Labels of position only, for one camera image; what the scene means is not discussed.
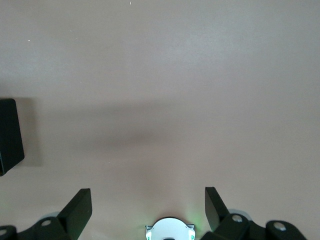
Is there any brown table cover mat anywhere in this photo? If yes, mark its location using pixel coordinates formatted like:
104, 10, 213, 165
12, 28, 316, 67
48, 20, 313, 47
0, 0, 320, 240

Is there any black plastic box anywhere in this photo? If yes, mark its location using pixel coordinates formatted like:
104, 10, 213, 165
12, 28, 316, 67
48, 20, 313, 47
0, 98, 25, 177

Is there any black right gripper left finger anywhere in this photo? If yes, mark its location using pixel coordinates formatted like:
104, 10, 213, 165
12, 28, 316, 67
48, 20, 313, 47
0, 188, 93, 240

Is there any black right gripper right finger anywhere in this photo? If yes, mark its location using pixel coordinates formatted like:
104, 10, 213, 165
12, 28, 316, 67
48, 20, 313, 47
199, 186, 307, 240

